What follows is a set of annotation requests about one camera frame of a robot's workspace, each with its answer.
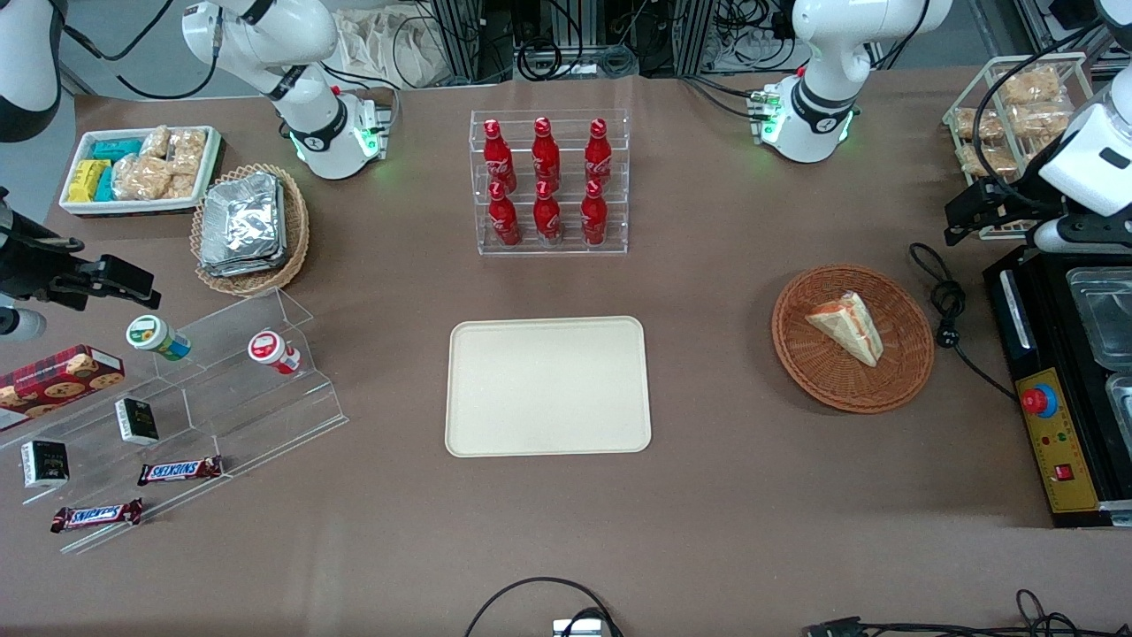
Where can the white rectangular snack tray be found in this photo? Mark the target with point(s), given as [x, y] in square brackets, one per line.
[133, 206]

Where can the steel pan insert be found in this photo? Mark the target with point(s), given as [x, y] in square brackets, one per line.
[1105, 314]
[1121, 407]

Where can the black food warmer machine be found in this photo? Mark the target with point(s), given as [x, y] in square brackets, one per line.
[1061, 478]

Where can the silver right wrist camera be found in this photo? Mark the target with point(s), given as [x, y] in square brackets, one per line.
[19, 324]

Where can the teal snack packet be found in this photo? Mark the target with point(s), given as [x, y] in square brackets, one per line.
[105, 184]
[115, 149]

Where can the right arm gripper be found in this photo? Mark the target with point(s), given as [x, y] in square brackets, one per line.
[25, 265]

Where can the small black tea box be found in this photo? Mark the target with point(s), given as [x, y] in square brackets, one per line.
[44, 464]
[137, 421]

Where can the red tartan cookie box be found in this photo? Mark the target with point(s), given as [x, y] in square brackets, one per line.
[57, 385]

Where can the white cloth bag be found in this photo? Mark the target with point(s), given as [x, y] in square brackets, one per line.
[380, 49]

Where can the brown Snickers bar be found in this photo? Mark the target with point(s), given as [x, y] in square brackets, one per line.
[95, 515]
[179, 471]

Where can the triangular sandwich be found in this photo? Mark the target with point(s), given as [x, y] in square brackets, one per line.
[849, 329]

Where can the red emergency stop button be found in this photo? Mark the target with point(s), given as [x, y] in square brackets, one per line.
[1039, 401]

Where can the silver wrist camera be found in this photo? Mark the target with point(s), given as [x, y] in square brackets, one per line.
[19, 324]
[1057, 236]

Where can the yellow snack packet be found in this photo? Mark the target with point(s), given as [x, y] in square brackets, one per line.
[87, 180]

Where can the brown round wicker basket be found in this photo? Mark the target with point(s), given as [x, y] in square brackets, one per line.
[818, 380]

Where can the red lidded yogurt cup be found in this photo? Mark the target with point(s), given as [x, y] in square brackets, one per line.
[268, 349]

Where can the clear bagged rice cracker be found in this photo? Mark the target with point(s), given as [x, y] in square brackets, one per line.
[180, 186]
[155, 141]
[187, 150]
[141, 177]

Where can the light tan wicker basket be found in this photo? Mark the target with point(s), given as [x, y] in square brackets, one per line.
[296, 239]

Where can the silver foil packet stack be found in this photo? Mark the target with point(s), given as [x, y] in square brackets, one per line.
[240, 226]

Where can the red cola bottle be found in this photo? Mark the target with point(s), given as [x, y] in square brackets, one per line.
[593, 219]
[599, 152]
[546, 150]
[504, 221]
[497, 155]
[547, 219]

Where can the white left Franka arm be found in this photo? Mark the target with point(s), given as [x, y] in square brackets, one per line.
[822, 88]

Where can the clear acrylic bottle rack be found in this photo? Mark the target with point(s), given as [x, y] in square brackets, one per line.
[566, 249]

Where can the beige rectangular serving tray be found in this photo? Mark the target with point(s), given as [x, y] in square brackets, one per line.
[548, 387]

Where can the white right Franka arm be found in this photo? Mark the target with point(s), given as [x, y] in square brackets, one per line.
[309, 115]

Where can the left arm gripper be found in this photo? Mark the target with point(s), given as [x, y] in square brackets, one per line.
[1005, 206]

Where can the aluminium profile frame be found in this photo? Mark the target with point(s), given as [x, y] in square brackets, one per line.
[469, 40]
[700, 35]

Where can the clear acrylic stepped shelf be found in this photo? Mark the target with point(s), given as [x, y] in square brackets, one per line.
[239, 416]

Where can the small grey camera device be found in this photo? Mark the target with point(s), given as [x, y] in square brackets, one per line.
[579, 628]

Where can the bagged fried bread pack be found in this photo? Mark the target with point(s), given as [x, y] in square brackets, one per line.
[1030, 86]
[977, 124]
[1044, 121]
[989, 159]

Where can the green lidded yogurt cup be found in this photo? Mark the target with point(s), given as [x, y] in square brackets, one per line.
[152, 334]

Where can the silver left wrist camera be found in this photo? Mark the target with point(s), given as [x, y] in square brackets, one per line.
[1057, 236]

